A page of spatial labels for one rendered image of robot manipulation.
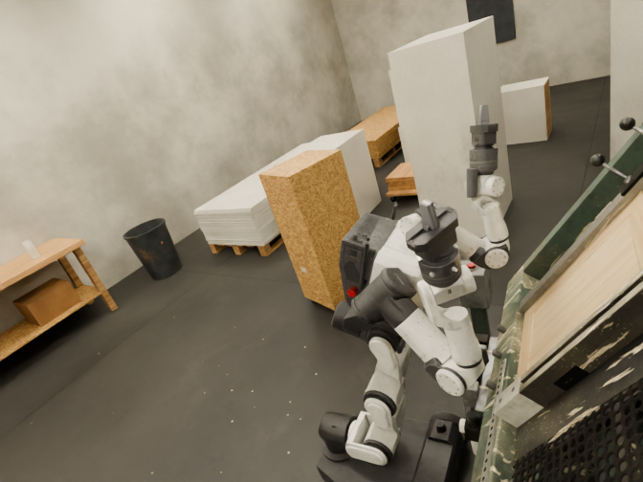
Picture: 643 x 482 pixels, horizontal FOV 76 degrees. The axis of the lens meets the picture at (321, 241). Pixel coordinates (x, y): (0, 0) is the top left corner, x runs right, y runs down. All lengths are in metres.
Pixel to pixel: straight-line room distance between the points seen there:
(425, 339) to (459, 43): 2.64
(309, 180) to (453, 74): 1.38
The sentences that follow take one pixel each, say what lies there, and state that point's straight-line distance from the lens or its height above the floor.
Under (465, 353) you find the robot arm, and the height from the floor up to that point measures 1.23.
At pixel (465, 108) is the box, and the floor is 1.21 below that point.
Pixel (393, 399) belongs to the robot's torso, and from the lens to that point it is 1.78.
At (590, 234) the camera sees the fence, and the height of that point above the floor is 1.21.
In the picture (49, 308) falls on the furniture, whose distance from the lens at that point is 5.21.
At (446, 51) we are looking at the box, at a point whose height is 1.65.
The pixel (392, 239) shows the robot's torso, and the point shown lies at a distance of 1.31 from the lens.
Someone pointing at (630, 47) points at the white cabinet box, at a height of 1.15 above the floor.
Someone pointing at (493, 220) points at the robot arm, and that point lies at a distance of 1.52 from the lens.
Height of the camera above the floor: 1.96
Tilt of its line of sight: 25 degrees down
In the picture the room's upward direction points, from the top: 19 degrees counter-clockwise
